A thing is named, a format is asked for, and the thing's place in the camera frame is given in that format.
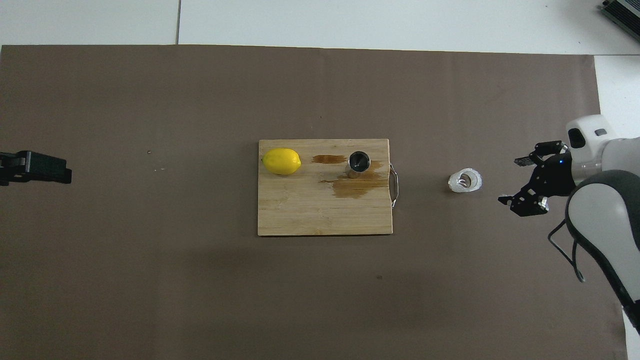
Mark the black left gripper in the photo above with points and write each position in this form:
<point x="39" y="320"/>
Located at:
<point x="9" y="169"/>

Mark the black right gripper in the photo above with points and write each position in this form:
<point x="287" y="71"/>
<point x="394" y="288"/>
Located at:
<point x="555" y="175"/>

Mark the small clear glass cup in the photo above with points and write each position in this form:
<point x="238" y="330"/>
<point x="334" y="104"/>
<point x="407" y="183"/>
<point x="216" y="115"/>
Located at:
<point x="456" y="184"/>

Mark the steel cocktail jigger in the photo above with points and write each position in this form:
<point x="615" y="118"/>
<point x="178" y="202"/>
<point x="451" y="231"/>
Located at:
<point x="359" y="161"/>

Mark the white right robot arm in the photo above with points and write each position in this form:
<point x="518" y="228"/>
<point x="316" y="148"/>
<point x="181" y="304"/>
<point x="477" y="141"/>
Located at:
<point x="600" y="210"/>

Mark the grey metal device box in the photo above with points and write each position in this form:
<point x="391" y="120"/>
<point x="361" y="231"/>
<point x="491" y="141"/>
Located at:
<point x="622" y="12"/>

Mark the yellow lemon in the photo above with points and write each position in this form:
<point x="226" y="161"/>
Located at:
<point x="281" y="161"/>

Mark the wooden cutting board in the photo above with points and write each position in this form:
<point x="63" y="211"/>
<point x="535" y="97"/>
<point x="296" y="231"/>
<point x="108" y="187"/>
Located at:
<point x="300" y="210"/>

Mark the brown paper table mat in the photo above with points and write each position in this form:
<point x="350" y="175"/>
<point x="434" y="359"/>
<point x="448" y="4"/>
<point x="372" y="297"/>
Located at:
<point x="300" y="300"/>

